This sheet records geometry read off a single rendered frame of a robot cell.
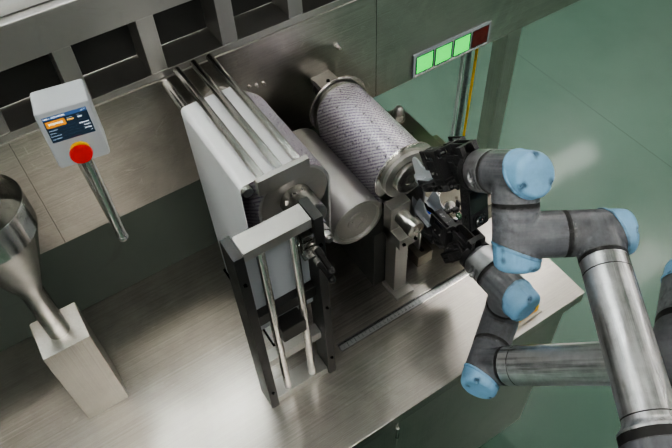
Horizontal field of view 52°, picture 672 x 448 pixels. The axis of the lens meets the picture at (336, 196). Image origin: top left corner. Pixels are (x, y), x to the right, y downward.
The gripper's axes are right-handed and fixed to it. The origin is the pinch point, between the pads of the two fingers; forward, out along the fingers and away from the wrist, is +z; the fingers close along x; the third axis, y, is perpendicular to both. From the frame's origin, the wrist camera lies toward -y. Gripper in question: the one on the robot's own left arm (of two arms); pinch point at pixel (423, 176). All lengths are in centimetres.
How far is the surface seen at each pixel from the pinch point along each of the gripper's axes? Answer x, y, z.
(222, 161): 35.9, 20.0, -2.1
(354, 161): 7.5, 6.5, 12.4
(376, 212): 8.3, -4.8, 9.9
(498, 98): -77, -10, 77
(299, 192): 26.1, 9.4, -4.1
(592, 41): -207, -26, 168
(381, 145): 4.0, 8.6, 4.5
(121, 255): 57, 5, 44
